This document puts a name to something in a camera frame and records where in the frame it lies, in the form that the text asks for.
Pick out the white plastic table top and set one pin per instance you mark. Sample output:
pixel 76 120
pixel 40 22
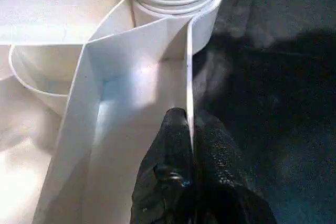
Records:
pixel 52 19

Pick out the black work mat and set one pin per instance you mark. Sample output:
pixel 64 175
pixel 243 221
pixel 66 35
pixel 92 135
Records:
pixel 278 103

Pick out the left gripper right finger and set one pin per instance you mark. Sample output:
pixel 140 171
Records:
pixel 226 182

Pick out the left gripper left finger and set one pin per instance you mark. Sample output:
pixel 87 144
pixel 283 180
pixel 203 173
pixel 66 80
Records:
pixel 167 177

